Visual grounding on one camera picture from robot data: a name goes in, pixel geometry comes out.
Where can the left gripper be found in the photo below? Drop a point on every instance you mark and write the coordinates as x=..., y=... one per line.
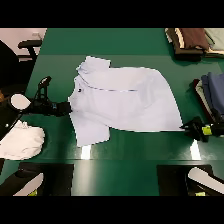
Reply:
x=64, y=109

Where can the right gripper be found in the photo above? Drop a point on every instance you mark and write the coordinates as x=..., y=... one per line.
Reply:
x=195, y=129

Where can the white shirt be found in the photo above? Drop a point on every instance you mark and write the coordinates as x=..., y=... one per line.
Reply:
x=126, y=100

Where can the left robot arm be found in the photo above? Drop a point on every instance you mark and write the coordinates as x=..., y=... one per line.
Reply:
x=20, y=102

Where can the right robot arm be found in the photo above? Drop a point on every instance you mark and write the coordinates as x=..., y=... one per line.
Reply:
x=206, y=176

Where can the beige garment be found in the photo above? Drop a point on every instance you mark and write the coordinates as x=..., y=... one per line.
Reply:
x=201, y=95

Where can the blue garment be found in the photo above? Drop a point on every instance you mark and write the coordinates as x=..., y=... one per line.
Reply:
x=215, y=91

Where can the white garment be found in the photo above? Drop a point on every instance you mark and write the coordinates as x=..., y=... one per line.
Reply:
x=21, y=141

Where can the black office chair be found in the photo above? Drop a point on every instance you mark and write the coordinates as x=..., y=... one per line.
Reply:
x=10, y=68

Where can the black garment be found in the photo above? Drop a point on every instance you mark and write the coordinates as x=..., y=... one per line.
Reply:
x=186, y=53

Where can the brown garment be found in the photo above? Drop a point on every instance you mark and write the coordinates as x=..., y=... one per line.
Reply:
x=195, y=36

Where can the pale grey garment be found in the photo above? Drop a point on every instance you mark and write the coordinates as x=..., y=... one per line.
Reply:
x=215, y=36

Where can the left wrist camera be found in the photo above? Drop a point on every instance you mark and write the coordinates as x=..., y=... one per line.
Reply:
x=43, y=87

